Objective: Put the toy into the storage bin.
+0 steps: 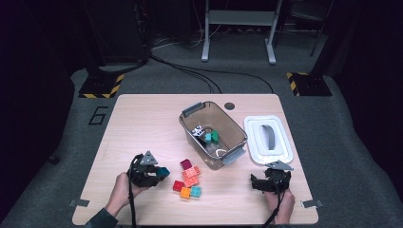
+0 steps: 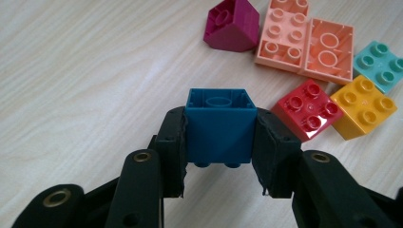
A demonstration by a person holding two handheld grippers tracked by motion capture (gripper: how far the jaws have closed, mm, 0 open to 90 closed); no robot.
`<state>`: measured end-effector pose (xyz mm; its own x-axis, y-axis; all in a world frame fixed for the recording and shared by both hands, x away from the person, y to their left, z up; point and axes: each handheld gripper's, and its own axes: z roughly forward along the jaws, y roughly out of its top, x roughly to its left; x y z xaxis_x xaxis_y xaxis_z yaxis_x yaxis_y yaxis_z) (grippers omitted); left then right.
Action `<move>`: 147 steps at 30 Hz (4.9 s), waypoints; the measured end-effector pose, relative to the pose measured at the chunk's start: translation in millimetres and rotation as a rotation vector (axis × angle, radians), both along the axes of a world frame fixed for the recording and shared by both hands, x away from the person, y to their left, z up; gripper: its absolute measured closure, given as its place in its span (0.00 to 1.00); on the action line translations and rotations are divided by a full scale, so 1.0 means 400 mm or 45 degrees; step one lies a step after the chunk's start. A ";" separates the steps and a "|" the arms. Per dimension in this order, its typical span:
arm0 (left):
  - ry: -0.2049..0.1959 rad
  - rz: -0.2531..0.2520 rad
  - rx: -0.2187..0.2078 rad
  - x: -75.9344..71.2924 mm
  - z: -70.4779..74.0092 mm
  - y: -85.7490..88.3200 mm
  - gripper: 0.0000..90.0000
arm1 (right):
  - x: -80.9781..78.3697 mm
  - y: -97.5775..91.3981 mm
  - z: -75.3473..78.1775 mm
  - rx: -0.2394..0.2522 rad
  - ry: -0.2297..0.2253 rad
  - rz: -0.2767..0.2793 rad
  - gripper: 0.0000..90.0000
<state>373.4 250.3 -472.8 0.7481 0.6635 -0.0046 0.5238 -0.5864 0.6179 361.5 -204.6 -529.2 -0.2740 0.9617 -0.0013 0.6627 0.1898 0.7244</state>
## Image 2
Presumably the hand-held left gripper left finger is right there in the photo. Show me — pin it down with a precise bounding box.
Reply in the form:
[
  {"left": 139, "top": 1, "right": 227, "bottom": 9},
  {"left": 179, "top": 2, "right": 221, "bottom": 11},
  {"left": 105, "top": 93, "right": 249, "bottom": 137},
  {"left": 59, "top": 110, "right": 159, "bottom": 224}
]
[{"left": 147, "top": 105, "right": 188, "bottom": 200}]

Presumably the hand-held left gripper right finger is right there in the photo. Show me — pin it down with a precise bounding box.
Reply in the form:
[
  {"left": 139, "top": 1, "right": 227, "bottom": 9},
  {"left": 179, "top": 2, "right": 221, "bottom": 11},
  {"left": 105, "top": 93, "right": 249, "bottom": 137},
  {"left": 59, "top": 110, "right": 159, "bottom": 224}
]
[{"left": 251, "top": 107, "right": 304, "bottom": 200}]

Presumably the dark blue toy brick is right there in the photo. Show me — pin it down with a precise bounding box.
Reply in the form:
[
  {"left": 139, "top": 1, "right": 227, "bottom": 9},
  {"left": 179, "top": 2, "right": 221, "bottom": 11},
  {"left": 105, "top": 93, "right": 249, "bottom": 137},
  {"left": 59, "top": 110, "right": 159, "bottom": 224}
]
[{"left": 184, "top": 87, "right": 259, "bottom": 169}]

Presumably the red toy brick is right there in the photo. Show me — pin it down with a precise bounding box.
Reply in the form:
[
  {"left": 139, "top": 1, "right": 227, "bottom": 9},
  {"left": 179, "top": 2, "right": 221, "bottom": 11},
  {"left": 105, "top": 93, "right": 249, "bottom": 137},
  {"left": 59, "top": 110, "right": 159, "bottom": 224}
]
[{"left": 270, "top": 79, "right": 344, "bottom": 143}]

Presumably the orange toy brick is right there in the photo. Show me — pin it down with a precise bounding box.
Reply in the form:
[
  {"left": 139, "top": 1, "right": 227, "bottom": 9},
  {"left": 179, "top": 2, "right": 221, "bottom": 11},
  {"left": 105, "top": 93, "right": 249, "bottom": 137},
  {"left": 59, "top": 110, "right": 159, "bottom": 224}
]
[{"left": 329, "top": 74, "right": 398, "bottom": 142}]

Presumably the salmon toy brick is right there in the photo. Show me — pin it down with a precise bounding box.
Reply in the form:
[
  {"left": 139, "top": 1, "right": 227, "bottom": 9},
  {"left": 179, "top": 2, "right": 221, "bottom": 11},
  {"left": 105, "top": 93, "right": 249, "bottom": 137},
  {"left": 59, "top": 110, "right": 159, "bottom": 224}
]
[
  {"left": 297, "top": 17, "right": 355, "bottom": 86},
  {"left": 254, "top": 0, "right": 311, "bottom": 74}
]

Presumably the magenta toy brick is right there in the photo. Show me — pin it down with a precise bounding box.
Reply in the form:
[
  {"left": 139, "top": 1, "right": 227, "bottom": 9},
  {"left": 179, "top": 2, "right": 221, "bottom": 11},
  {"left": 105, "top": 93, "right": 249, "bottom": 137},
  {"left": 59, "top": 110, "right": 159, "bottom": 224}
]
[{"left": 202, "top": 0, "right": 260, "bottom": 53}]

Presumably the light teal toy brick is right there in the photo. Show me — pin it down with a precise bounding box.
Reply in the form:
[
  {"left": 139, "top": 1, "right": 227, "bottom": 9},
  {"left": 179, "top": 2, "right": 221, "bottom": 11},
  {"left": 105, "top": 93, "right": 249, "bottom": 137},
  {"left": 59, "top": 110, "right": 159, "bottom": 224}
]
[{"left": 352, "top": 40, "right": 403, "bottom": 95}]

